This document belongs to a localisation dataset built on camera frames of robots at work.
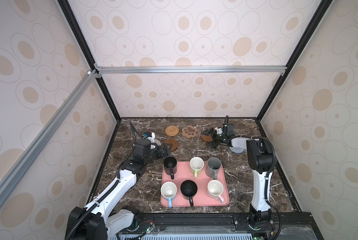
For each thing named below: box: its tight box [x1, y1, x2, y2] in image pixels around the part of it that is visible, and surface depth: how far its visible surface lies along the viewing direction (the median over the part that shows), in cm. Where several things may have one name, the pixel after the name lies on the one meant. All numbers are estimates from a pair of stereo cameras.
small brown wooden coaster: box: [162, 138, 178, 152], surface depth 108 cm
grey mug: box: [205, 157, 222, 180], surface depth 87 cm
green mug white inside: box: [189, 156, 205, 179], surface depth 87 cm
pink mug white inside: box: [207, 179, 225, 203], surface depth 79 cm
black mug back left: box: [163, 156, 177, 180], surface depth 88 cm
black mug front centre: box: [180, 179, 198, 207], surface depth 78 cm
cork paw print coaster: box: [181, 125, 197, 139], surface depth 112 cm
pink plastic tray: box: [160, 161, 230, 208], surface depth 83 cm
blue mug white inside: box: [160, 181, 178, 208], surface depth 78 cm
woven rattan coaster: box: [165, 125, 180, 137], surface depth 115 cm
